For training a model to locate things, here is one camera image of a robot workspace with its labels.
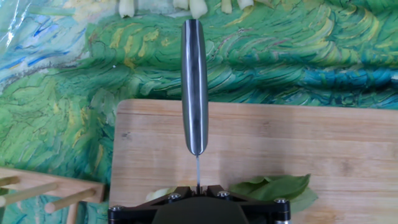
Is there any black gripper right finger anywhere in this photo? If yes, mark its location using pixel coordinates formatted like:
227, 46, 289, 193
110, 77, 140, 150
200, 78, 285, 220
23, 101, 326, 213
200, 184, 292, 224

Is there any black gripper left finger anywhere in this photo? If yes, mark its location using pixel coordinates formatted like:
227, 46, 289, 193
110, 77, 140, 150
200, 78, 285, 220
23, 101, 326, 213
107, 185, 198, 224

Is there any steel cleaver knife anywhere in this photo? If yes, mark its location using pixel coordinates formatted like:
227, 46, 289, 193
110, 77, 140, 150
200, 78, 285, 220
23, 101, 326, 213
181, 19, 210, 194

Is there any green pakchoi stalk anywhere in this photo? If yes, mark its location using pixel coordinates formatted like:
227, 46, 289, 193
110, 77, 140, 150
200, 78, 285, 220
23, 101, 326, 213
145, 173, 319, 215

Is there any wooden peg rack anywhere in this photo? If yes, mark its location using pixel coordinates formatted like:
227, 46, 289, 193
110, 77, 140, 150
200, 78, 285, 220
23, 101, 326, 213
0, 166, 106, 224

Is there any bamboo cutting board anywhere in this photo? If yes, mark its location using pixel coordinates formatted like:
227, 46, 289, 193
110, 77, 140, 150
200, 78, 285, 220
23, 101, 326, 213
108, 98, 398, 224

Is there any painted landscape tablecloth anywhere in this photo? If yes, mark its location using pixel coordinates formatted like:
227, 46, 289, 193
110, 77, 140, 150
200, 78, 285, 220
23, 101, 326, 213
0, 0, 398, 224

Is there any clear plastic bag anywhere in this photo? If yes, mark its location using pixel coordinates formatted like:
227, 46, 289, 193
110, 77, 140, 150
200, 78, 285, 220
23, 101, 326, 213
0, 0, 32, 47

